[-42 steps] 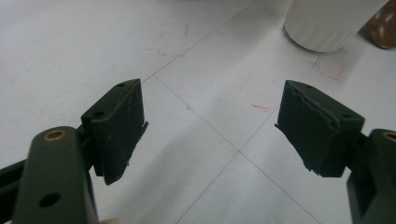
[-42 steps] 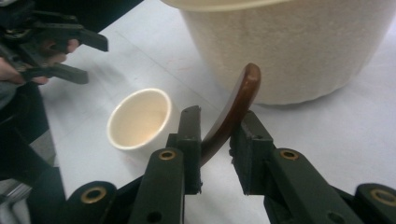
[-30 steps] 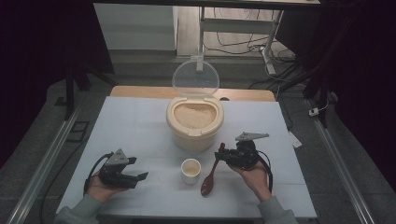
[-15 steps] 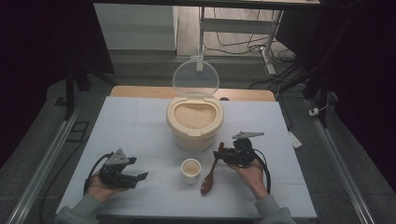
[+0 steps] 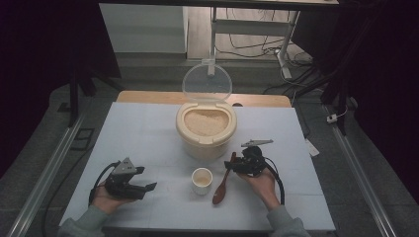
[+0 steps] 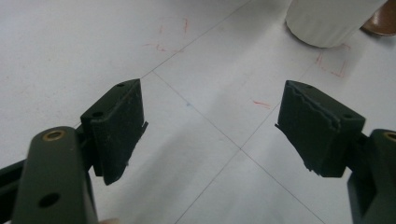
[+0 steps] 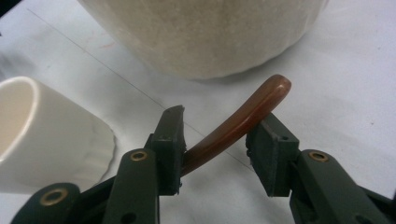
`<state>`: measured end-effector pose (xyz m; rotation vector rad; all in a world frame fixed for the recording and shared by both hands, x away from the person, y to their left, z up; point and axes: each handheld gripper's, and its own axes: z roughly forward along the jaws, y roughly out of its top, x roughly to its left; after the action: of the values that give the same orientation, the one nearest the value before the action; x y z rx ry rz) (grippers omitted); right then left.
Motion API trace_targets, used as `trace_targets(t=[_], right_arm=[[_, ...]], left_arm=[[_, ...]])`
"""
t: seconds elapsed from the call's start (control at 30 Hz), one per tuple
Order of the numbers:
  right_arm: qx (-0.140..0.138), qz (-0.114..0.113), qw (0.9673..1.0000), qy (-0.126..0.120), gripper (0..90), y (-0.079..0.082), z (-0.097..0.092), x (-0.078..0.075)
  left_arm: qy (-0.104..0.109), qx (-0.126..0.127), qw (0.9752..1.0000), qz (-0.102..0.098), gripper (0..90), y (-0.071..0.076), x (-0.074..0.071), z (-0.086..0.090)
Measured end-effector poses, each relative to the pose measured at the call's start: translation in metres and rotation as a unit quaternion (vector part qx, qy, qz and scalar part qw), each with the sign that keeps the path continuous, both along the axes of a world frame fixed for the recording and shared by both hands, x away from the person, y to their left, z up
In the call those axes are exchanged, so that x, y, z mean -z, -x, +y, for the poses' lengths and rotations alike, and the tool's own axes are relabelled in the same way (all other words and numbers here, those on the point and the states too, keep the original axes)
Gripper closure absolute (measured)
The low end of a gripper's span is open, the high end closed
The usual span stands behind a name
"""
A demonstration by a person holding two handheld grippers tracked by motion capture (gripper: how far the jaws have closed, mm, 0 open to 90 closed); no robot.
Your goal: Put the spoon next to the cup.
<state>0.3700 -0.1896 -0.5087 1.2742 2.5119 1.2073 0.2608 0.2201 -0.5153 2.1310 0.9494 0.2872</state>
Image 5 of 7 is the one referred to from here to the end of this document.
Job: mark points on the person's right hand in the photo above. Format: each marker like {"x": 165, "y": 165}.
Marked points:
{"x": 262, "y": 187}

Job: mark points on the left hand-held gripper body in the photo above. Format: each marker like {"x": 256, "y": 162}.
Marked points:
{"x": 122, "y": 182}

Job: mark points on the clear round container lid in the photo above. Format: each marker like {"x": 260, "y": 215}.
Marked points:
{"x": 207, "y": 82}

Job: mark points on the aluminium rail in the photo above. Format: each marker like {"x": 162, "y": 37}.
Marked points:
{"x": 46, "y": 176}
{"x": 360, "y": 177}

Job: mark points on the black floor frame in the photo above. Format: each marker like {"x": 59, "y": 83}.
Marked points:
{"x": 82, "y": 139}

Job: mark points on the white cup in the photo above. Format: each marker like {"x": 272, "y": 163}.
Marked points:
{"x": 201, "y": 188}

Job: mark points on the white cabinet panel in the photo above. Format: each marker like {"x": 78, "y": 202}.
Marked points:
{"x": 141, "y": 28}

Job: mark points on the white desk frame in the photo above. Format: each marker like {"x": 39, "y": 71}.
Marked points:
{"x": 250, "y": 27}

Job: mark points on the dark curtain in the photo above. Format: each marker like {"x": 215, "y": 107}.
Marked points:
{"x": 39, "y": 65}
{"x": 378, "y": 82}

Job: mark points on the black metal stand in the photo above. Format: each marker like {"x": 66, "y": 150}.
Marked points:
{"x": 74, "y": 95}

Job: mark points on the rice grains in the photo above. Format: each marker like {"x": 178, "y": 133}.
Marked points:
{"x": 206, "y": 123}

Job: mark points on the wooden table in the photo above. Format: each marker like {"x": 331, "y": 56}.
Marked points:
{"x": 148, "y": 97}

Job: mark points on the white power adapter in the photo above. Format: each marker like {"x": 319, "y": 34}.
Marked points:
{"x": 331, "y": 118}

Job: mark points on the person's left hand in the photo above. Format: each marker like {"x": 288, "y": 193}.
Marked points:
{"x": 107, "y": 202}

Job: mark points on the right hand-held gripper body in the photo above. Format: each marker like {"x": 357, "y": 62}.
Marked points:
{"x": 252, "y": 161}

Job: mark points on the brown wooden spoon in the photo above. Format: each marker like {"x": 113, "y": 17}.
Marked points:
{"x": 220, "y": 194}

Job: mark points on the white table cover board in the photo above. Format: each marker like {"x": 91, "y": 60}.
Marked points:
{"x": 141, "y": 138}

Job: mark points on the cream rice container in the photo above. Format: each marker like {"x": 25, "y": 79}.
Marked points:
{"x": 206, "y": 146}

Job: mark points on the small rice portion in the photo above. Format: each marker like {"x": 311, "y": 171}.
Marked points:
{"x": 202, "y": 180}

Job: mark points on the white paper tag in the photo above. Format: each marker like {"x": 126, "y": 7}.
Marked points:
{"x": 311, "y": 147}

